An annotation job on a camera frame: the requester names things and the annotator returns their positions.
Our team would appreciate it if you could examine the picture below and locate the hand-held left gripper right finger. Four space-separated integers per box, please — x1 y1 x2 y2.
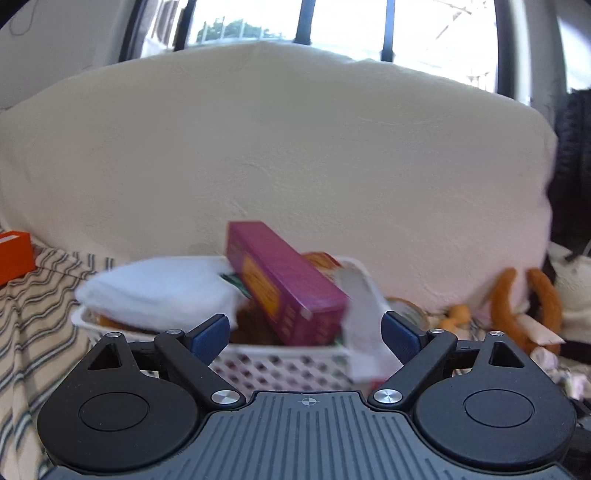
368 311 528 412

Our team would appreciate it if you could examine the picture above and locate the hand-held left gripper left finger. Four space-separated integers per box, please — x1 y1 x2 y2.
88 313 246 410

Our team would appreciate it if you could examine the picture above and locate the white cloth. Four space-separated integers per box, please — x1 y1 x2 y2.
76 257 238 331

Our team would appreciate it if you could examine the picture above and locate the white perforated plastic basket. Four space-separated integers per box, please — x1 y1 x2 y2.
71 255 394 394

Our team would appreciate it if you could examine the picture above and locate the purple rectangular box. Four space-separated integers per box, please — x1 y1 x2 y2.
225 221 350 347

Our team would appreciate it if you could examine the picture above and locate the red snack packet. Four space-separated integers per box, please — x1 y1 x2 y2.
301 251 343 274

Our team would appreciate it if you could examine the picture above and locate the brown packing tape roll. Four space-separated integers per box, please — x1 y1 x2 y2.
387 298 428 331

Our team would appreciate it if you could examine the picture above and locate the small yellow gourd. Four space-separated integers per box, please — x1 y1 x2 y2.
438 304 472 334

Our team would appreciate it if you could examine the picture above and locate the brown plush headband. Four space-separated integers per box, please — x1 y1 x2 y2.
488 267 564 355

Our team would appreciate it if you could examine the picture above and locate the white squeeze tube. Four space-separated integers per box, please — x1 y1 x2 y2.
516 314 567 345

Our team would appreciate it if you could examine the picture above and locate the striped blanket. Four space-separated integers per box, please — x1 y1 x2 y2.
0 244 116 480

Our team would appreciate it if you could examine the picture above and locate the cream textured blanket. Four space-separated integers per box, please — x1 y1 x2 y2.
546 242 591 334

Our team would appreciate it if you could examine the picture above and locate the large white pillow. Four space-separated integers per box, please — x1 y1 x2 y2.
0 41 560 319

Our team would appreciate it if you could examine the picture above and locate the orange box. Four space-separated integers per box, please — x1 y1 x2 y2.
0 230 36 287

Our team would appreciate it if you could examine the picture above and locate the black backpack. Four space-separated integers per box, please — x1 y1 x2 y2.
549 87 591 246

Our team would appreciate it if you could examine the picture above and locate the window with black bars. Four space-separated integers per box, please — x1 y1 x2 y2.
139 0 522 95

